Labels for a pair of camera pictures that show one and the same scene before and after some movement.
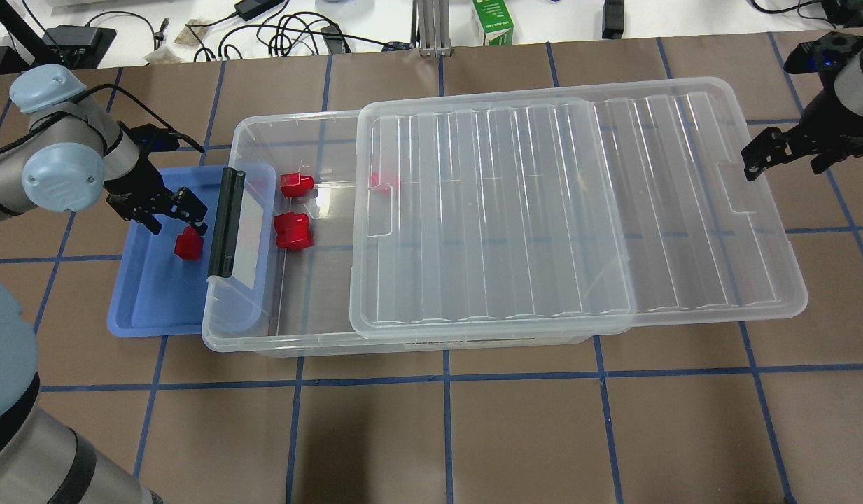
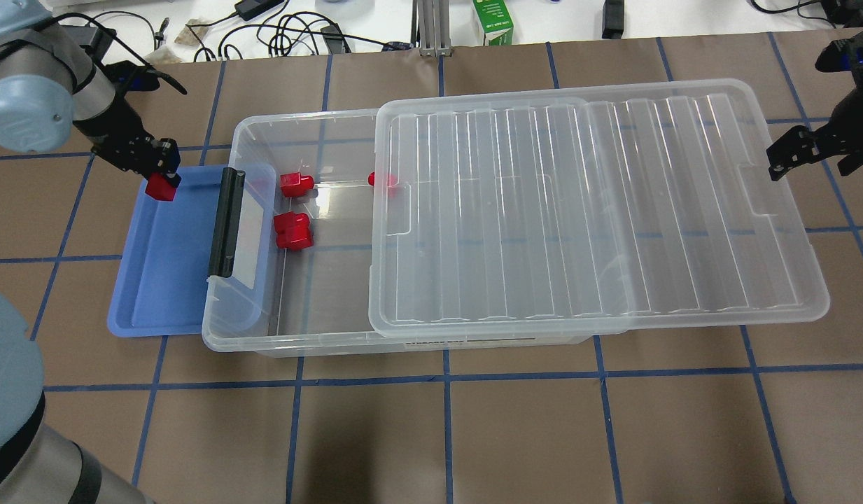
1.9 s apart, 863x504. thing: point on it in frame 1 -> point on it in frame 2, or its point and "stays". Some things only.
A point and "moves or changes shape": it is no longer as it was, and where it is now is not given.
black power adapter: (248, 9) stays
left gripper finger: (188, 207) -> (169, 158)
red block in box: (294, 185) stays
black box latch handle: (225, 223) stays
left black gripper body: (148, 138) -> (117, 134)
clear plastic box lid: (644, 204) stays
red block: (189, 245) moves or changes shape
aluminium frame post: (430, 29) stays
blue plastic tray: (162, 295) stays
